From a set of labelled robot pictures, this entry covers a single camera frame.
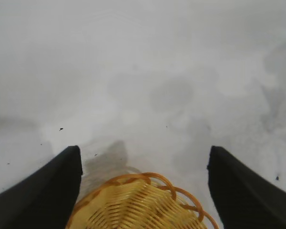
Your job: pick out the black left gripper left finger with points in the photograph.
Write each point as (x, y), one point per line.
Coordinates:
(38, 198)

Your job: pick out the yellow woven plastic basket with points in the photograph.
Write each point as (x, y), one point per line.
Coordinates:
(143, 207)

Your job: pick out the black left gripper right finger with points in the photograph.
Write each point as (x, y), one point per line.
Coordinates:
(250, 198)

